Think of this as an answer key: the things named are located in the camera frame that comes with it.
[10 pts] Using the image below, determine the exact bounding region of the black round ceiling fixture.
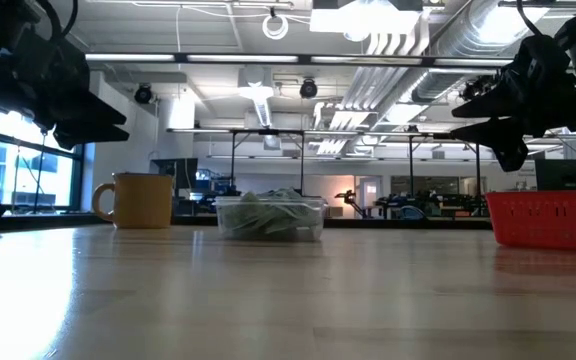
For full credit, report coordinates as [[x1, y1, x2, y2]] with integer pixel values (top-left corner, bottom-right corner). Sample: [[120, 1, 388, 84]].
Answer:
[[299, 78, 319, 100], [133, 83, 154, 105]]

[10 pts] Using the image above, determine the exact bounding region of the black background workstation frame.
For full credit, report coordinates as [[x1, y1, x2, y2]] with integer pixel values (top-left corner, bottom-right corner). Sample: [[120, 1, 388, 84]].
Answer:
[[166, 127, 484, 199]]

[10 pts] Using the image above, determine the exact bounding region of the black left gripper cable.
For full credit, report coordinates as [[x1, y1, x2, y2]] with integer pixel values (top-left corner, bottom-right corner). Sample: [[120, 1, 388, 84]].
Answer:
[[35, 0, 80, 40]]

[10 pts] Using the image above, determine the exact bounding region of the dark computer monitor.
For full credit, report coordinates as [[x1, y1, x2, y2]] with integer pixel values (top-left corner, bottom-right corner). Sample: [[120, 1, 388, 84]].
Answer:
[[534, 158, 576, 192], [150, 158, 199, 191]]

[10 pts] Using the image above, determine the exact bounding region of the clear plastic container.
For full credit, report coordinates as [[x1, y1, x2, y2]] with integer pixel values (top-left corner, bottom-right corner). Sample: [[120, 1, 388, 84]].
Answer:
[[214, 194, 328, 244]]

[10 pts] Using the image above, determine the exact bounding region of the white cable coil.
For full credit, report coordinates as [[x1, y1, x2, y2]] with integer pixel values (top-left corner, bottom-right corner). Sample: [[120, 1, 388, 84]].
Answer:
[[261, 12, 290, 41]]

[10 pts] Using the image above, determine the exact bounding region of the silver ventilation duct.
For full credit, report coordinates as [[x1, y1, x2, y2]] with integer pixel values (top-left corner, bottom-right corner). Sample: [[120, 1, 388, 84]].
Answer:
[[411, 0, 524, 105]]

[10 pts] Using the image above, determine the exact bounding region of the black aluminium table frame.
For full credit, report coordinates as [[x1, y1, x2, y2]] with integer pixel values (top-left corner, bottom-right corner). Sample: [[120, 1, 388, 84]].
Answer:
[[0, 212, 492, 233]]

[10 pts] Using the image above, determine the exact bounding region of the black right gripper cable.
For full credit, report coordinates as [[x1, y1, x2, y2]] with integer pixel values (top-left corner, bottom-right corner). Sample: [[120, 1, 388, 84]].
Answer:
[[516, 0, 547, 37]]

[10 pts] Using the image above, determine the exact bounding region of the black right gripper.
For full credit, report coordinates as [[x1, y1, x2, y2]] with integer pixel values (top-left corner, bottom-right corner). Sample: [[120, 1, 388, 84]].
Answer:
[[450, 34, 576, 173]]

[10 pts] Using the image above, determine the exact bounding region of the red plastic basket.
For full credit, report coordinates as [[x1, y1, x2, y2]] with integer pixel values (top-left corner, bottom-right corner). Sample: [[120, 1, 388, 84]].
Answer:
[[485, 189, 576, 252]]

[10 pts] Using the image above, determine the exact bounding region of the bright ceiling light panel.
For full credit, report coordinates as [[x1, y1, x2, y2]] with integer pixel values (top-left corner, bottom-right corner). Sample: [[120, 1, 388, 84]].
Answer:
[[310, 6, 422, 36]]

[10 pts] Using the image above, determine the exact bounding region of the large window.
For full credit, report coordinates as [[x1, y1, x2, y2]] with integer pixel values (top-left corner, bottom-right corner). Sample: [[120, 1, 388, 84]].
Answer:
[[0, 94, 85, 212]]

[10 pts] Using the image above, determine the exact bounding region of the yellow ceramic mug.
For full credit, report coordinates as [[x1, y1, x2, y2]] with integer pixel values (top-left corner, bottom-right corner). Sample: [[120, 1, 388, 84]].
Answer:
[[91, 172, 174, 230]]

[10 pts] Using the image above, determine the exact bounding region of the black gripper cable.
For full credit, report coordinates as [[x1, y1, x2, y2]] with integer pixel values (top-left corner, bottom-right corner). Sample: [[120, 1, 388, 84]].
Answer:
[[516, 0, 547, 37], [35, 0, 80, 40]]

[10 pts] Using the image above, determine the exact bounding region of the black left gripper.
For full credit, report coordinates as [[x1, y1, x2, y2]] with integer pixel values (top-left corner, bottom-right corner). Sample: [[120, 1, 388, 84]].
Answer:
[[0, 24, 130, 150]]

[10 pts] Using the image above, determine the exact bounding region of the overhead bar with light strips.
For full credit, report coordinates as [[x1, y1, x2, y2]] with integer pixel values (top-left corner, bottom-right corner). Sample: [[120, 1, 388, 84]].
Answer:
[[84, 51, 515, 67]]

